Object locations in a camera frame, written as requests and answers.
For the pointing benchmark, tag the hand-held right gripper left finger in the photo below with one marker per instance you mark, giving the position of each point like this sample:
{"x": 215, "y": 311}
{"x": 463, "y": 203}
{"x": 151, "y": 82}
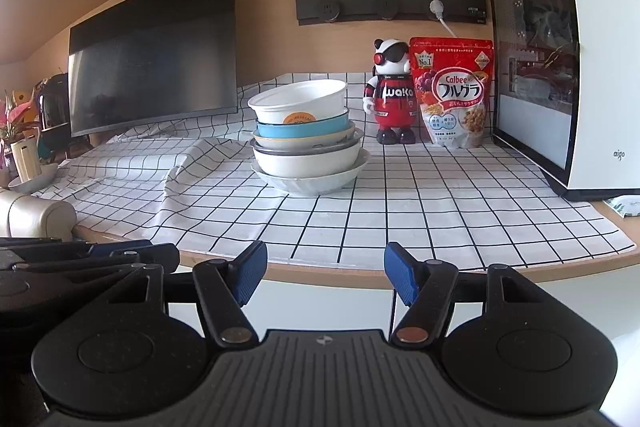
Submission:
{"x": 247, "y": 274}

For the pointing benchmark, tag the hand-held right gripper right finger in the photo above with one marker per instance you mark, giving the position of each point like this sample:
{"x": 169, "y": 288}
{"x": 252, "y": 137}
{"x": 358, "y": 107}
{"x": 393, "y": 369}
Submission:
{"x": 402, "y": 274}

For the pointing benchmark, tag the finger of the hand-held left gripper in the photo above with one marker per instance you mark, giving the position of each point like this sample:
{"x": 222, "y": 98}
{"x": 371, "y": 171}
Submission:
{"x": 160, "y": 257}
{"x": 120, "y": 248}

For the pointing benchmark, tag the shallow floral white bowl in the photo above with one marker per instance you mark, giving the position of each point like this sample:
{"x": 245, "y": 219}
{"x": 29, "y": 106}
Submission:
{"x": 315, "y": 186}

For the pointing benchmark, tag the small plain white bowl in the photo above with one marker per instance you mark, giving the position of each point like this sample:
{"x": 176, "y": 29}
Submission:
{"x": 305, "y": 164}

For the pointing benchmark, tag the stainless steel bowl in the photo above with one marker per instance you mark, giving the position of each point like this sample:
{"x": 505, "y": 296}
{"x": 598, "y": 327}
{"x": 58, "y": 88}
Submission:
{"x": 310, "y": 149}

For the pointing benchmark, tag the cream bowl with cartoon print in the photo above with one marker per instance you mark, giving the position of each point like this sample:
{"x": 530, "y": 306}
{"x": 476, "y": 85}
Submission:
{"x": 345, "y": 135}

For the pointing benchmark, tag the blue enamel bowl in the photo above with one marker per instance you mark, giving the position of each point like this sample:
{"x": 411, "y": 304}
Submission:
{"x": 300, "y": 130}

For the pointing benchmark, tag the white bowl with yellow logo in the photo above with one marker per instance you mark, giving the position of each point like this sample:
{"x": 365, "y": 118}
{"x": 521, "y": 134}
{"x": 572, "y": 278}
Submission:
{"x": 300, "y": 104}

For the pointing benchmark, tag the black checked white tablecloth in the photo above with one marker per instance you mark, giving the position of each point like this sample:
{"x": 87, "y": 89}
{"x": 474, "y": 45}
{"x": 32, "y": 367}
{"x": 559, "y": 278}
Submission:
{"x": 400, "y": 217}

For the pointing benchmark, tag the beige leather cushion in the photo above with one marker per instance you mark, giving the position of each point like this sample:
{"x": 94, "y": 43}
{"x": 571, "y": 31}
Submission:
{"x": 35, "y": 217}

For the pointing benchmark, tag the white dish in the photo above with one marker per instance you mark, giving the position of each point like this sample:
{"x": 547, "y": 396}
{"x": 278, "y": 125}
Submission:
{"x": 42, "y": 179}

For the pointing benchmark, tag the cream pitcher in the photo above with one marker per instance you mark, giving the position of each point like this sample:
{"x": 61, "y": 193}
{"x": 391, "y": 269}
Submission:
{"x": 26, "y": 159}

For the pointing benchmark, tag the black chair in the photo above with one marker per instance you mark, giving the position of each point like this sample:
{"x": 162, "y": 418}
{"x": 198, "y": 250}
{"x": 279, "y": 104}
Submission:
{"x": 54, "y": 112}

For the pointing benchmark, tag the potted pink flower plant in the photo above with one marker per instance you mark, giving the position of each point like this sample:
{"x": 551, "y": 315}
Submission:
{"x": 15, "y": 117}

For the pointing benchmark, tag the red robot toy figure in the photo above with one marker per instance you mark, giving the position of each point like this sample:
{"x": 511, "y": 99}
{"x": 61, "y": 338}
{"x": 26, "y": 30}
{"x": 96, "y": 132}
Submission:
{"x": 392, "y": 102}

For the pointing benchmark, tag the yellow plush toy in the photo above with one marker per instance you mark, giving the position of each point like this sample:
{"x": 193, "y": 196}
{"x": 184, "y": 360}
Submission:
{"x": 25, "y": 99}

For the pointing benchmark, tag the red cereal bag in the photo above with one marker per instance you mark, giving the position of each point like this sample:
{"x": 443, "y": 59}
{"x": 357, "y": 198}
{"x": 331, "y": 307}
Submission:
{"x": 452, "y": 92}

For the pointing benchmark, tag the black computer monitor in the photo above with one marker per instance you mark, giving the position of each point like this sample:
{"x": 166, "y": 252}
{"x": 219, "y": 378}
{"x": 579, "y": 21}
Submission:
{"x": 150, "y": 57}

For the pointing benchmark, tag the white cabinet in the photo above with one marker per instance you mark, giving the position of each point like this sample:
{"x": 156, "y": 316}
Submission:
{"x": 600, "y": 297}

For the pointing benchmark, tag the green white packet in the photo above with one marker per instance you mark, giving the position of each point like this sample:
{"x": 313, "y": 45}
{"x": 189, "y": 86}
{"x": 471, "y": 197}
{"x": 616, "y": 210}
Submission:
{"x": 625, "y": 207}

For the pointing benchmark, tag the white computer case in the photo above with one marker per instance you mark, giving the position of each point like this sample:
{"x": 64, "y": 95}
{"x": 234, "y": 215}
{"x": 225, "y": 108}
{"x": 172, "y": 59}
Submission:
{"x": 605, "y": 57}

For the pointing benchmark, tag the black wall power strip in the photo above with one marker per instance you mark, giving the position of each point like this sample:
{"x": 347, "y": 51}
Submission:
{"x": 350, "y": 9}

